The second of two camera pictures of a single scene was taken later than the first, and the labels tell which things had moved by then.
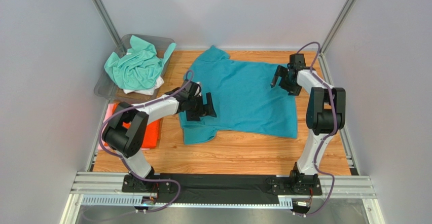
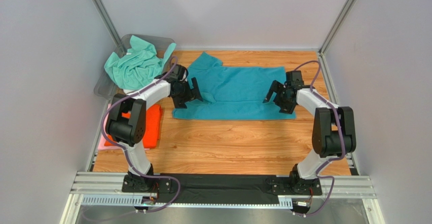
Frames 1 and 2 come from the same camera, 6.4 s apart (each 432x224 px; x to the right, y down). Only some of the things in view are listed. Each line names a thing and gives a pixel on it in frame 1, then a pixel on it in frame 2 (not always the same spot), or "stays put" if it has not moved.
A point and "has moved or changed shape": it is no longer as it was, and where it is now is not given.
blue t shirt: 241,97 has moved or changed shape
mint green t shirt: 139,67 stays put
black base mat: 221,188 stays put
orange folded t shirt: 152,137 stays put
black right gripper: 284,77 -> 277,93
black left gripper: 207,109 -> 194,92
